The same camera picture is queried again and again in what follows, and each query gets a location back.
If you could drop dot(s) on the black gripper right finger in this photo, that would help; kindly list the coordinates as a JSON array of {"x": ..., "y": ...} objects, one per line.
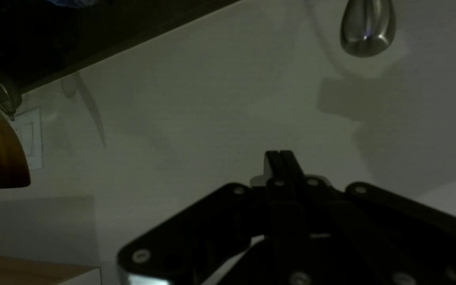
[{"x": 375, "y": 237}]

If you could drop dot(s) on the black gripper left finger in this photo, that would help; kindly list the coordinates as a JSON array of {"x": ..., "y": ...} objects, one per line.
[{"x": 205, "y": 237}]

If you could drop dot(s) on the wood-edged upper cabinet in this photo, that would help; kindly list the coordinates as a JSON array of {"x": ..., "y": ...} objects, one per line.
[{"x": 26, "y": 269}]

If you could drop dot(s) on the white wall outlet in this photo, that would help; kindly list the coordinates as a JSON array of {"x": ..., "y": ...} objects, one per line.
[{"x": 31, "y": 139}]

